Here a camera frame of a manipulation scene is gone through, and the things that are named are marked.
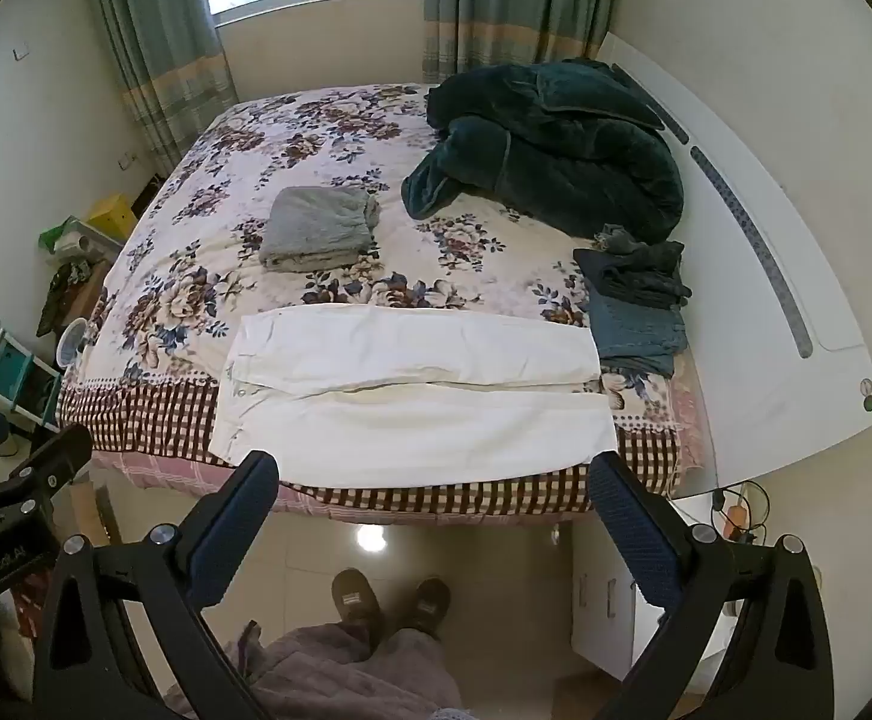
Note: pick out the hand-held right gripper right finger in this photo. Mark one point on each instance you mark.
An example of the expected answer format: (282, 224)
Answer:
(631, 532)

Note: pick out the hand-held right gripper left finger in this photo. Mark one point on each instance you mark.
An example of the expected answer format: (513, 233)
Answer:
(232, 534)

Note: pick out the white pants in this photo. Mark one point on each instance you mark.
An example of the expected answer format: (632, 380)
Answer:
(406, 405)

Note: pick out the red floral cloth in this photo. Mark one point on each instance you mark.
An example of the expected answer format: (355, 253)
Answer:
(30, 607)

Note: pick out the teal shelf rack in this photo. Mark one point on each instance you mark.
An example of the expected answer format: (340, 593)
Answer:
(12, 375)

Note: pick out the white nightstand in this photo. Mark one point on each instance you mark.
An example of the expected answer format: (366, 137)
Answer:
(604, 607)

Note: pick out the orange small object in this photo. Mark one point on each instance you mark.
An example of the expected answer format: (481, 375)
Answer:
(737, 519)

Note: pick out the small white fan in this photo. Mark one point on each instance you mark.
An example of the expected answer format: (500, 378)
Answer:
(72, 345)

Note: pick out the person's brown shoe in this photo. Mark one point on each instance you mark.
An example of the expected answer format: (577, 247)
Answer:
(355, 594)
(424, 604)

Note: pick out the person's legs in robe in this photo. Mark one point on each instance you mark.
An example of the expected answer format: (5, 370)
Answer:
(353, 675)

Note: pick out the blue folded jeans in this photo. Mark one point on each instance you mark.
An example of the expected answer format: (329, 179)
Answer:
(638, 334)

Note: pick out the white headboard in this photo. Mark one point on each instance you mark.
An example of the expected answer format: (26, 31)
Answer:
(751, 360)

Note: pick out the green plastic bag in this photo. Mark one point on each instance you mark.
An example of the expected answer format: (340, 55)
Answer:
(57, 234)

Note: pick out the yellow box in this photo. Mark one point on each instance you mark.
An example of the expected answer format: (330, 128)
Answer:
(114, 214)

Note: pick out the dark crumpled jeans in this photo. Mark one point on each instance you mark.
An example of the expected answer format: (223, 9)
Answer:
(642, 270)

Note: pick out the grey folded cloth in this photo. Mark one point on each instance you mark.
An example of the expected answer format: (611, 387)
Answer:
(316, 229)

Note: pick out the dark green plush blanket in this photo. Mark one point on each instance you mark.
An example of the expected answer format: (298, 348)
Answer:
(571, 150)

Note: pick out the floral bed sheet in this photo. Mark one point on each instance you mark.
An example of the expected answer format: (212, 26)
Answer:
(271, 142)

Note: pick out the green striped curtain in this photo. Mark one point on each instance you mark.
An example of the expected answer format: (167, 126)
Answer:
(158, 52)
(511, 7)

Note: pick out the wall outlet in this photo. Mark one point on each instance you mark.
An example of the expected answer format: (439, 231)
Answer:
(128, 161)

